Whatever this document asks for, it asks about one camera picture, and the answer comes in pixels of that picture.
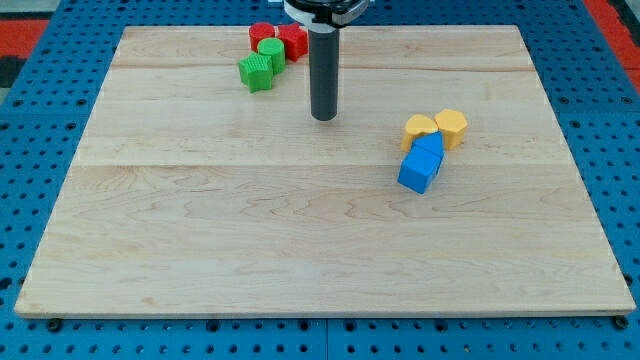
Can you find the robot arm flange black white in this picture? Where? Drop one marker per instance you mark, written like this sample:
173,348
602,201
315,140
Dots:
325,16

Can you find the green star block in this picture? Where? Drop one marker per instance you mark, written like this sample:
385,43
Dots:
256,72

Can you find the red star block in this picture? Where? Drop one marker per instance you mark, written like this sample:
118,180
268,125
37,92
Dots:
295,40

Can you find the blue cube block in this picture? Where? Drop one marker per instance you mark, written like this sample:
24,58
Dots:
418,169

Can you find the blue triangular block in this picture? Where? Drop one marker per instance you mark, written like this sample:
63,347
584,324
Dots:
430,150

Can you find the yellow heart block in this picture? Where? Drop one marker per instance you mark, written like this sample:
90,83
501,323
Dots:
416,126

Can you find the light wooden board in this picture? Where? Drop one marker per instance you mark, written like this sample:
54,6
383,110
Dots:
190,197

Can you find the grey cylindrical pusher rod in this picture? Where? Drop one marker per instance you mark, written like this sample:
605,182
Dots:
324,74

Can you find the green cylinder block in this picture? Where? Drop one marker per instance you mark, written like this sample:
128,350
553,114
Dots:
274,48

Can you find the yellow hexagon block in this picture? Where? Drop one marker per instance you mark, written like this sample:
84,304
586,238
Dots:
453,125

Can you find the red cylinder block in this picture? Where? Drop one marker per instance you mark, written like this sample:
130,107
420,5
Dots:
259,31

